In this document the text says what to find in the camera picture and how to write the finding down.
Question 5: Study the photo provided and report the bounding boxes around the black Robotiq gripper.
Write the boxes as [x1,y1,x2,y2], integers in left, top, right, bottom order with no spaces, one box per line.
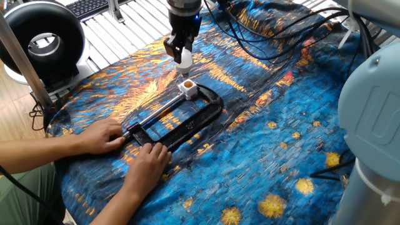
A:
[163,12,203,65]

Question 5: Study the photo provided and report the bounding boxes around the aluminium upright bracket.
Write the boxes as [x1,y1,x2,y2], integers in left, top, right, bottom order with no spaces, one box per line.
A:
[107,0,126,24]

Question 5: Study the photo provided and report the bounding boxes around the black C-clamp with silver screw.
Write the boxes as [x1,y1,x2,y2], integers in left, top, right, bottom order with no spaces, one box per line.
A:
[121,83,225,154]

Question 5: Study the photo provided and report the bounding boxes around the black computer keyboard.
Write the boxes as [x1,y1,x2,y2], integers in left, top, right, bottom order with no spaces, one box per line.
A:
[65,0,134,20]

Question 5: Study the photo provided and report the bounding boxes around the white lamp socket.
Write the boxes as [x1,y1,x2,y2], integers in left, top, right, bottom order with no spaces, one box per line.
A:
[177,78,200,101]

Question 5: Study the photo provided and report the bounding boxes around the person's right hand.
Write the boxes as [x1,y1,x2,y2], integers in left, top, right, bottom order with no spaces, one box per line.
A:
[124,142,173,198]

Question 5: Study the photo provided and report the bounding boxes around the black cable tangle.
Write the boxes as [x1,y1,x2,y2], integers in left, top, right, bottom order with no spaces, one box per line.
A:
[28,92,46,132]

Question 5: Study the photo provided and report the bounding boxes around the starry night painting tablecloth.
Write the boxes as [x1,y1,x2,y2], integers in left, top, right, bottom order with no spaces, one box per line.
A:
[43,0,381,225]

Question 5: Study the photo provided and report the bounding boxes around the aluminium frame bar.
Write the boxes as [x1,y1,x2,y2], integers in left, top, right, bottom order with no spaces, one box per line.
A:
[0,11,54,110]

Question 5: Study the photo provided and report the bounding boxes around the person's left forearm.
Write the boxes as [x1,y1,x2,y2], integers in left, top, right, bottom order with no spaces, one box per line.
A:
[0,134,87,175]

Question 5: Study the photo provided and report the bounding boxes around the white light bulb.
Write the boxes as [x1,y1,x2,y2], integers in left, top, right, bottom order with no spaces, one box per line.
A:
[174,46,194,78]

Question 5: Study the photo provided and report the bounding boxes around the person's right forearm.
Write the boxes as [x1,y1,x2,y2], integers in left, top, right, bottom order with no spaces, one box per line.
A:
[89,187,148,225]

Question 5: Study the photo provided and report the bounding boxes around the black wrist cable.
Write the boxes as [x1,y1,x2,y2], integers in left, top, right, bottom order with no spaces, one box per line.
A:
[202,0,381,63]

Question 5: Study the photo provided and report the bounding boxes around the person's left hand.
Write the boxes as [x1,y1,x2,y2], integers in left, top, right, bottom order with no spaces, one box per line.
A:
[77,117,126,156]

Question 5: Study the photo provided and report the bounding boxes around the green trousers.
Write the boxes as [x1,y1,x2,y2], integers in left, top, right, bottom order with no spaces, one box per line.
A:
[0,162,66,225]

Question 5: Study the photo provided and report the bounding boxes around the black ring-shaped fan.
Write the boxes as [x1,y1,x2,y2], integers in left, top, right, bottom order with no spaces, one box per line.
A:
[0,1,91,94]

